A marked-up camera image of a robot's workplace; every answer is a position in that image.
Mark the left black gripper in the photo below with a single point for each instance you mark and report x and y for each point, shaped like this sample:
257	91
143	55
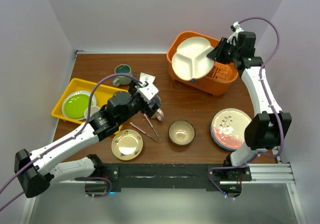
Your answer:
146	109

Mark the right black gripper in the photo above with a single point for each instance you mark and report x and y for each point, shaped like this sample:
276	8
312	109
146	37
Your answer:
216	54

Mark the white divided plate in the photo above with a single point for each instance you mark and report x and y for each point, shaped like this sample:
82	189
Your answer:
190	60

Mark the cream and pink branch plate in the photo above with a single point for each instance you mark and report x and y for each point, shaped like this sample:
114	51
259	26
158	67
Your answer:
236	118

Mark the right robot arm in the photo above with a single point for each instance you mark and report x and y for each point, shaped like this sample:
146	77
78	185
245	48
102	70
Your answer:
270	124

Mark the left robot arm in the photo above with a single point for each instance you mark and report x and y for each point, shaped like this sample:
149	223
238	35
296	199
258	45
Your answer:
33	169

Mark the orange plastic bin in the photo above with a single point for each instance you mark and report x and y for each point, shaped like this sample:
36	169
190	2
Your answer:
217	81

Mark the lavender mug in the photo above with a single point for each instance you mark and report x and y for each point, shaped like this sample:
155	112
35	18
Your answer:
159	113

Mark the cream bowl with dark rim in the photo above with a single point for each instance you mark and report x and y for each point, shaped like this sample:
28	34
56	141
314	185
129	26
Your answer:
181	133

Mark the small cream floral plate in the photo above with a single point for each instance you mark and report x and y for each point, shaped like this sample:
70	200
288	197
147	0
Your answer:
127	145

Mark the green ceramic mug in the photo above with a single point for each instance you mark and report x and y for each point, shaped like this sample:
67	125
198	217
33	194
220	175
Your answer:
122	80

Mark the yellow plastic tray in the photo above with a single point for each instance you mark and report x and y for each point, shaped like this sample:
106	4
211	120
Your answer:
100	97

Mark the green plate with grey rim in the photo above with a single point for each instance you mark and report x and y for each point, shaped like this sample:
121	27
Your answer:
75	105

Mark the watermelon pattern plate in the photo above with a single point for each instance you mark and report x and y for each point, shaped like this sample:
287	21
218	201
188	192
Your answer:
227	137

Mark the metal spatula with wooden handle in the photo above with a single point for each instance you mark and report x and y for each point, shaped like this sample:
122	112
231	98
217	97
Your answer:
146	78

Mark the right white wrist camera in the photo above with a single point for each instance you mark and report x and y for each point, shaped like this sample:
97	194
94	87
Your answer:
236	29

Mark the cream cup with blue handle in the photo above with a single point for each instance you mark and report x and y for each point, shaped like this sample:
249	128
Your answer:
90	111

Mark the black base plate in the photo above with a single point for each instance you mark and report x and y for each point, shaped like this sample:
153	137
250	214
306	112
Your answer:
210	177

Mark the aluminium frame rail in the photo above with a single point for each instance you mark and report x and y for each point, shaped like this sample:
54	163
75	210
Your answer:
280	173

